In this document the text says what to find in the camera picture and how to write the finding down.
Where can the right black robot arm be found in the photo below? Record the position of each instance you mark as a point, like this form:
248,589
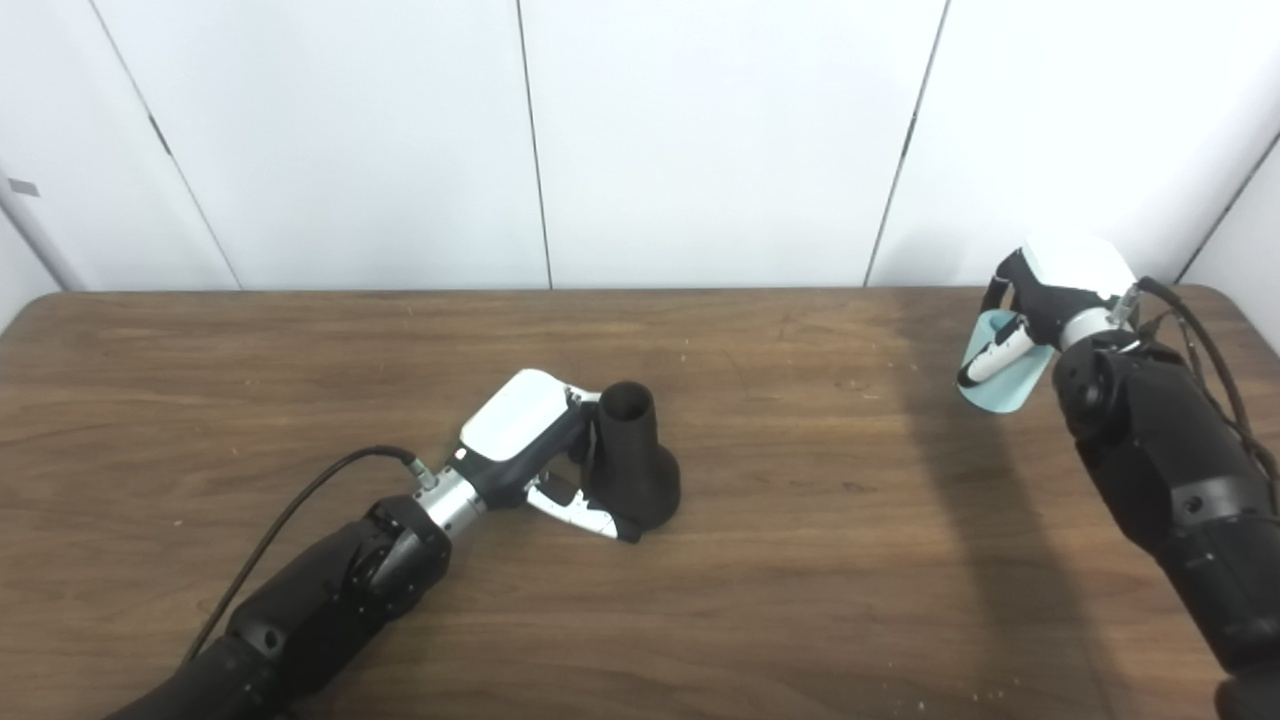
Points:
1160,450

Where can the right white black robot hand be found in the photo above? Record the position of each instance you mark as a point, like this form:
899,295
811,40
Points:
1075,270

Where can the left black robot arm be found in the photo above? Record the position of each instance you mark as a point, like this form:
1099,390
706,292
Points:
320,600

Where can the black flared nozzle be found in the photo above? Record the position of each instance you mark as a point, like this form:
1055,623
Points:
640,480

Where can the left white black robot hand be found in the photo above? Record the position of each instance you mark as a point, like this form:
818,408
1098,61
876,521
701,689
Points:
515,415

